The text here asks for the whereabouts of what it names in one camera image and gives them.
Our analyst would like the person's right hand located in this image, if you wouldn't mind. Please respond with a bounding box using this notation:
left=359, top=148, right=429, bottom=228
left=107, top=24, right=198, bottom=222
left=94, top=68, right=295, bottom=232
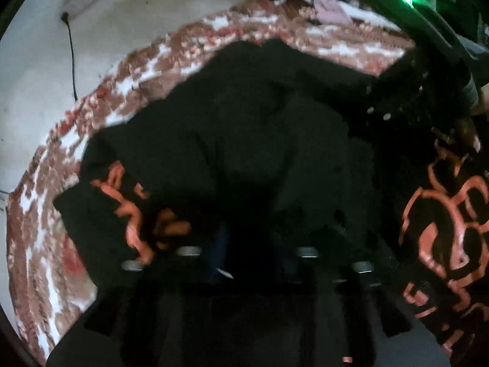
left=454, top=117, right=483, bottom=154

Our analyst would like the black orange print hoodie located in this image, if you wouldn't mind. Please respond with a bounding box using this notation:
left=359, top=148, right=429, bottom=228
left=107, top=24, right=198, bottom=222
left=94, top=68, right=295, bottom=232
left=53, top=40, right=489, bottom=367

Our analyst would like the floral brown red blanket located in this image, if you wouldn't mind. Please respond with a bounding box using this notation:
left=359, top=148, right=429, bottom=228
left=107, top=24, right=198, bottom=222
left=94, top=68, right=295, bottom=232
left=8, top=0, right=417, bottom=365

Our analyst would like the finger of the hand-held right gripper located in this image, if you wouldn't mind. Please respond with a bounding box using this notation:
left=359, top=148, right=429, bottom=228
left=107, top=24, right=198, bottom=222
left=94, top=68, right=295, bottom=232
left=363, top=48, right=434, bottom=131

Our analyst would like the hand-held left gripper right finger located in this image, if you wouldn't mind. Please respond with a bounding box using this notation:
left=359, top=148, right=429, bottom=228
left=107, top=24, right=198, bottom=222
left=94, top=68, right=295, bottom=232
left=275, top=233, right=452, bottom=367

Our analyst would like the white power strip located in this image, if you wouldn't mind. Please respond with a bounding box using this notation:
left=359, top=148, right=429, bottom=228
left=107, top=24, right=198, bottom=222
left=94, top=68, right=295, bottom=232
left=63, top=0, right=98, bottom=16

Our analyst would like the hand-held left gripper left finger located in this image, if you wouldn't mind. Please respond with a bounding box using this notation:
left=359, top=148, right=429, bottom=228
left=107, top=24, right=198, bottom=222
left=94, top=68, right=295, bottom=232
left=48, top=233, right=234, bottom=367

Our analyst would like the black power cable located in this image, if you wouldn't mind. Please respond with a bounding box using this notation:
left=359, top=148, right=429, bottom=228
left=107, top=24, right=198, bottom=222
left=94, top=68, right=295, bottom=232
left=61, top=12, right=79, bottom=101

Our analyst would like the pink cloth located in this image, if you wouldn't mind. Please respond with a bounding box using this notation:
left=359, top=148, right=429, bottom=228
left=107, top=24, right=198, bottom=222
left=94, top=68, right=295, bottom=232
left=313, top=0, right=354, bottom=25

